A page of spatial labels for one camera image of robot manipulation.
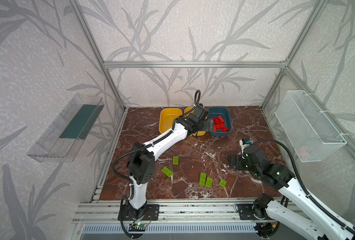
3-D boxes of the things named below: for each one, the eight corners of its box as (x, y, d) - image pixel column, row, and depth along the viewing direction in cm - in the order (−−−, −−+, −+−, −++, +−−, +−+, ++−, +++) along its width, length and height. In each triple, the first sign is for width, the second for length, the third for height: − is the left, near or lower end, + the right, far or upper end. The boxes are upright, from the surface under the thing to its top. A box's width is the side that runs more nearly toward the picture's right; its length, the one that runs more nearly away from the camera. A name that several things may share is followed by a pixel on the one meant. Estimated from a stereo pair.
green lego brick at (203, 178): (199, 184, 85) (199, 183, 83) (200, 173, 89) (200, 172, 87) (205, 185, 85) (206, 184, 83) (206, 174, 89) (206, 172, 87)
